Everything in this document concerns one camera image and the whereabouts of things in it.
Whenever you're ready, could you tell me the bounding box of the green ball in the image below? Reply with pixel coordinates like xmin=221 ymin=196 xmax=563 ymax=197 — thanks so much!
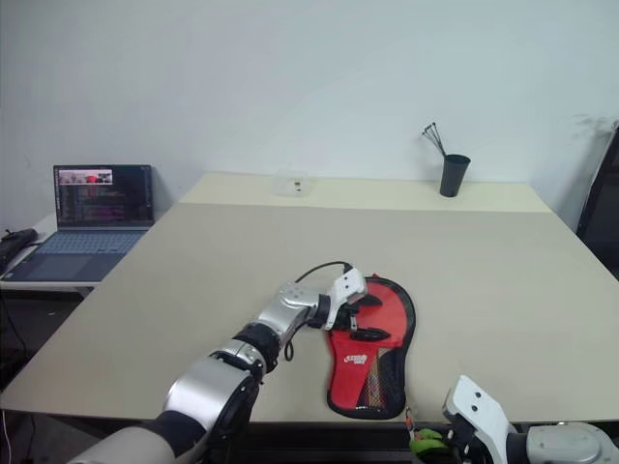
xmin=404 ymin=409 xmax=445 ymax=456

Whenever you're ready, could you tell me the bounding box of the clear plastic box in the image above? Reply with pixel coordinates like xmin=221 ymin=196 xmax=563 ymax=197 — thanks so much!
xmin=275 ymin=169 xmax=311 ymax=197

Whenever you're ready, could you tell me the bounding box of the black table frame bar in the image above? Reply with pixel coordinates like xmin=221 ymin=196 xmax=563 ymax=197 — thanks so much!
xmin=247 ymin=420 xmax=533 ymax=453

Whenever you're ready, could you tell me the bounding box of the grey open laptop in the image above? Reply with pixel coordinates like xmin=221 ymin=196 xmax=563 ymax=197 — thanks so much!
xmin=1 ymin=163 xmax=157 ymax=284

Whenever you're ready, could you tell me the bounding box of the black office chair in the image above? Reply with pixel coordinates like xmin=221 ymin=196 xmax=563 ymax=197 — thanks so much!
xmin=576 ymin=120 xmax=619 ymax=282

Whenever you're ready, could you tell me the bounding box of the black plastic cup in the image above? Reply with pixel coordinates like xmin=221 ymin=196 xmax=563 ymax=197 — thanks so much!
xmin=439 ymin=153 xmax=472 ymax=199

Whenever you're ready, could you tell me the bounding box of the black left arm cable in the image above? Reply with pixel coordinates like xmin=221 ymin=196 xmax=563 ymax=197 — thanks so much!
xmin=285 ymin=261 xmax=353 ymax=363

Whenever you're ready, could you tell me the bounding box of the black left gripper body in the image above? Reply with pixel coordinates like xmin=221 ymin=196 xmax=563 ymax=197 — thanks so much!
xmin=333 ymin=301 xmax=363 ymax=340

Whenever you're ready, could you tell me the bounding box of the red black mesh paddle case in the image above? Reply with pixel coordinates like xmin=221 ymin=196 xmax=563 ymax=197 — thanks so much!
xmin=324 ymin=275 xmax=419 ymax=421

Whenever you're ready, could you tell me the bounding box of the black device beside laptop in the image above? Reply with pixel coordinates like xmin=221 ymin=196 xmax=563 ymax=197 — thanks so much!
xmin=0 ymin=227 xmax=40 ymax=272

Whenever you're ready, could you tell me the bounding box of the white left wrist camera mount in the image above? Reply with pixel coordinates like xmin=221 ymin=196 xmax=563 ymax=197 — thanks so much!
xmin=327 ymin=268 xmax=369 ymax=335

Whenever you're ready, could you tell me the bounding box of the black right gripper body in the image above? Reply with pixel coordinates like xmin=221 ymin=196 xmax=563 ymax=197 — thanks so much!
xmin=446 ymin=419 xmax=486 ymax=464

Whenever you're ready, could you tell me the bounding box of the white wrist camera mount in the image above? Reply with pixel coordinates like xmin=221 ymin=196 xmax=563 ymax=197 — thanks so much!
xmin=441 ymin=374 xmax=519 ymax=464
xmin=327 ymin=268 xmax=369 ymax=335

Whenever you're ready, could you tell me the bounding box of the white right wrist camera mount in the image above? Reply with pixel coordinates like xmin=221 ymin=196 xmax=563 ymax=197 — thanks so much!
xmin=441 ymin=374 xmax=519 ymax=464

